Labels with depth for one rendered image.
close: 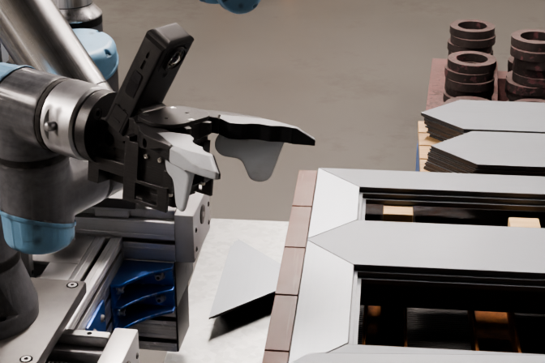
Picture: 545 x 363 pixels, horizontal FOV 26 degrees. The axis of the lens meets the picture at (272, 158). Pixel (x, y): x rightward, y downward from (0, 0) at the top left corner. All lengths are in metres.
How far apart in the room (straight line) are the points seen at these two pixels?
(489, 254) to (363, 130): 2.85
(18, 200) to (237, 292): 1.12
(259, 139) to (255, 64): 4.70
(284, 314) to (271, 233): 0.61
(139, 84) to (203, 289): 1.34
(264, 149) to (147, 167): 0.11
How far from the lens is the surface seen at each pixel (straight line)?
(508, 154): 2.62
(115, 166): 1.12
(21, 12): 1.34
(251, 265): 2.39
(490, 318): 2.32
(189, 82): 5.56
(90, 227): 2.03
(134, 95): 1.08
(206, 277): 2.43
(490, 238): 2.25
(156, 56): 1.06
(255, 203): 4.32
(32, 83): 1.17
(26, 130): 1.17
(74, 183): 1.24
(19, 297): 1.58
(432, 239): 2.23
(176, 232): 1.99
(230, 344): 2.21
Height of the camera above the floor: 1.86
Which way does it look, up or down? 23 degrees down
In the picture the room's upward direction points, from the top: straight up
